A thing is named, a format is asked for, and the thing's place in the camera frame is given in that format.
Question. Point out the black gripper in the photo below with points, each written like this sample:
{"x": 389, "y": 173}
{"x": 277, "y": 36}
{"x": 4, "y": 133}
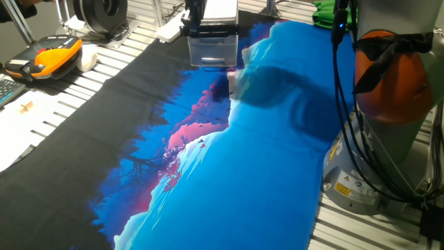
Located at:
{"x": 195, "y": 7}

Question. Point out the dark-sleeved forearm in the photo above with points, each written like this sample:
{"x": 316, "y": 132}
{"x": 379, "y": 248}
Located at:
{"x": 10, "y": 14}

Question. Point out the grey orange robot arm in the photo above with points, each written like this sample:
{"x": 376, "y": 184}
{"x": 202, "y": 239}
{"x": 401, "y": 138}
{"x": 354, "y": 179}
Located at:
{"x": 395, "y": 87}

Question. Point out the white plastic drawer cabinet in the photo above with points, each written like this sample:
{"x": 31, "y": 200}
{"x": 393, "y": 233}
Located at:
{"x": 213, "y": 52}

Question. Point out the person's bare hand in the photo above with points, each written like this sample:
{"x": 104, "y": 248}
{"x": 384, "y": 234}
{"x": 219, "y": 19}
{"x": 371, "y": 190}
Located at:
{"x": 27, "y": 2}

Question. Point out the white power strip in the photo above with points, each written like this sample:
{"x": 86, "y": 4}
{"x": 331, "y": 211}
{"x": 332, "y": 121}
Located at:
{"x": 171, "y": 29}

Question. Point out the clear spool holder stand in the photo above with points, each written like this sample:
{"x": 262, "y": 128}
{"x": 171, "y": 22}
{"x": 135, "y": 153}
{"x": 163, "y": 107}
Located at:
{"x": 130, "y": 33}

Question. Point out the black filament spool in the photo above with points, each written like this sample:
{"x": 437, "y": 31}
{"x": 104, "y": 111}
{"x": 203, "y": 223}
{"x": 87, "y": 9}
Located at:
{"x": 100, "y": 14}

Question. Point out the small white rounded object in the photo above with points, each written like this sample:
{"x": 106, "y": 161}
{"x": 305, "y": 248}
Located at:
{"x": 86, "y": 57}

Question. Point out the green cloth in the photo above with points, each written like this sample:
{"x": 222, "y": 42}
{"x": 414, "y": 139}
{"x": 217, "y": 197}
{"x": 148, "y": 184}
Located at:
{"x": 322, "y": 15}

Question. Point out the orange black teach pendant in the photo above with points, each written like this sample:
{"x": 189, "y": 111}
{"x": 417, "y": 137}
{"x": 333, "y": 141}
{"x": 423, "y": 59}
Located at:
{"x": 45, "y": 57}

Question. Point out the blue forest print cloth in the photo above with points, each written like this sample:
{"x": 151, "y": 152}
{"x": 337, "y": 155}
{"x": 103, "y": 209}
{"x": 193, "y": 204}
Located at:
{"x": 243, "y": 173}

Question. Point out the slanted aluminium strut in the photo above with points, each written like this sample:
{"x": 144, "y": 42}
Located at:
{"x": 17, "y": 21}

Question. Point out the small wooden piece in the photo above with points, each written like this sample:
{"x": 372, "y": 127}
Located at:
{"x": 26, "y": 107}

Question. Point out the black computer keyboard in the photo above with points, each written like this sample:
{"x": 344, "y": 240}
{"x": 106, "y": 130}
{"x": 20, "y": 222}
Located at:
{"x": 10, "y": 90}

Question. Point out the white paper sheet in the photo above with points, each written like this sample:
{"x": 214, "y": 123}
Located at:
{"x": 17, "y": 135}

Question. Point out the aluminium upright post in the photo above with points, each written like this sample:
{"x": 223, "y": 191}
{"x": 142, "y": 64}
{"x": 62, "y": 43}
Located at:
{"x": 157, "y": 12}

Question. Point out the tall aluminium frame bar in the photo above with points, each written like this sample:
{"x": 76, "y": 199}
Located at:
{"x": 271, "y": 7}

